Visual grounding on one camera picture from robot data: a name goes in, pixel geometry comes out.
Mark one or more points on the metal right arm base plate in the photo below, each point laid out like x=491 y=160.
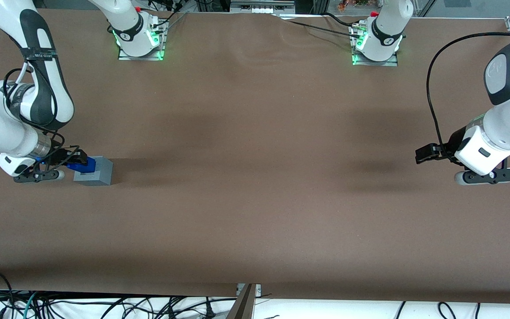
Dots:
x=160 y=48

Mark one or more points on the gray base block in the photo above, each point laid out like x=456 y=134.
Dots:
x=103 y=172

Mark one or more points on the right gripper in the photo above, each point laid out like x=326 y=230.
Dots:
x=61 y=156

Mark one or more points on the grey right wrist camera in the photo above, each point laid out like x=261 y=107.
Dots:
x=38 y=176

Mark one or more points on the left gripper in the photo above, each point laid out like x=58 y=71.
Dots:
x=453 y=141

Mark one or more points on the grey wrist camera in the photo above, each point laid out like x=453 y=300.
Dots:
x=38 y=176
x=487 y=177

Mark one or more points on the aluminium profile beam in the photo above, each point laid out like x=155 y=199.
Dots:
x=242 y=305

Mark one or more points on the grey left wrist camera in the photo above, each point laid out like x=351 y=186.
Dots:
x=487 y=177

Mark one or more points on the blue plastic part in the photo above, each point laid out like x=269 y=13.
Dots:
x=87 y=168

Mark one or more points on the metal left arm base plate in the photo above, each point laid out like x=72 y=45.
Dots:
x=392 y=62

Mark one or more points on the brown table mat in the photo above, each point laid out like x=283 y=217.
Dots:
x=255 y=199

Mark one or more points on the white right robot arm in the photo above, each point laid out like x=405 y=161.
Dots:
x=2 y=128

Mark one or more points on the white power strip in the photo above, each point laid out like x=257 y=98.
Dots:
x=261 y=8

